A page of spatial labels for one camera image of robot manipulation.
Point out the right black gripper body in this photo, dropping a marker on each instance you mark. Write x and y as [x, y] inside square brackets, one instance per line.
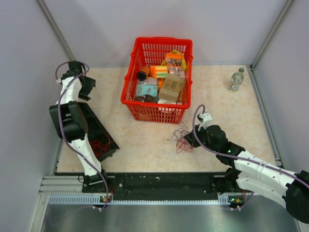
[203, 138]

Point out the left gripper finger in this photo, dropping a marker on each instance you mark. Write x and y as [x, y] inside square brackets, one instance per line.
[84, 97]
[88, 85]

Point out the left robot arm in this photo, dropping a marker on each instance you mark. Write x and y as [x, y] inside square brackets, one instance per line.
[70, 122]

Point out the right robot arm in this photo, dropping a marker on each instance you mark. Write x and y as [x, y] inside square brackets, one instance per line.
[287, 188]

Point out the black divided tray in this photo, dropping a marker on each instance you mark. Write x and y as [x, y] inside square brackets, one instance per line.
[101, 142]

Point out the brown cardboard box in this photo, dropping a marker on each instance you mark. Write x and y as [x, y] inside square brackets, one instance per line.
[171, 88]

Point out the orange black bottle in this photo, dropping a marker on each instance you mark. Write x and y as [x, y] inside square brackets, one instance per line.
[143, 73]

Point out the teal tissue box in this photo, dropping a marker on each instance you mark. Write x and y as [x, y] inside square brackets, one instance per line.
[149, 86]

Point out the brown wrapped package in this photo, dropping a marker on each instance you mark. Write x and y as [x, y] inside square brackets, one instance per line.
[146, 98]

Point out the clear glass bottle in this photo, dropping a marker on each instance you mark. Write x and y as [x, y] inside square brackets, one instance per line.
[236, 80]

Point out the pink white packet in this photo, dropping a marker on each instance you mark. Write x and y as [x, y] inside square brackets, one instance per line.
[176, 70]

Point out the striped sponge pack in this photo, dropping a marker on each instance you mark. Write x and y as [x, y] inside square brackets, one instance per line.
[158, 71]

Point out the yellow bag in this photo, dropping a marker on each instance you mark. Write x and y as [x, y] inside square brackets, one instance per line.
[183, 66]

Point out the orange snack box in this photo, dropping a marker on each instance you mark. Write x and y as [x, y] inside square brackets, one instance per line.
[173, 59]

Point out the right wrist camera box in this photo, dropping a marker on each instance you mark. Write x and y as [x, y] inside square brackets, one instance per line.
[205, 119]

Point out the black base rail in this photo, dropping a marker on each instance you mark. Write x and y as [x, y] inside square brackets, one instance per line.
[170, 186]

